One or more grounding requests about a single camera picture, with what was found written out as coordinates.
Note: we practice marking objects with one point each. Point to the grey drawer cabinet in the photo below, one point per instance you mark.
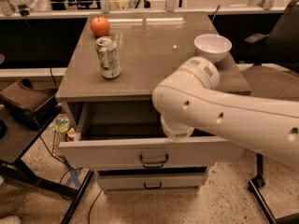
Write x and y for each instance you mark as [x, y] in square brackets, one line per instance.
[151, 46]

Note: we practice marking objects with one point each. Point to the brown mesh office chair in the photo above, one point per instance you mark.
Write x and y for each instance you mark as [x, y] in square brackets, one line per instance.
[281, 46]

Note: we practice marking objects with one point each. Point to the orange apple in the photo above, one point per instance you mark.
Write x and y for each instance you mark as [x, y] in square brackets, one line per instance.
[100, 26]

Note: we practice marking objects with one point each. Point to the black side table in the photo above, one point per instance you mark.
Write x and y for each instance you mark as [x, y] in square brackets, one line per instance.
[15, 142]

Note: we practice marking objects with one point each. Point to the white ceramic bowl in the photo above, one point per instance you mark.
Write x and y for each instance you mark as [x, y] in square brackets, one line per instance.
[212, 47]

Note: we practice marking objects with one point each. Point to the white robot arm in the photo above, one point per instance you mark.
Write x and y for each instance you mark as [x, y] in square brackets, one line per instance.
[188, 100]

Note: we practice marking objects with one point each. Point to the white green soda can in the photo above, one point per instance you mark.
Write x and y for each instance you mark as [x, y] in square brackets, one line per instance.
[107, 52]

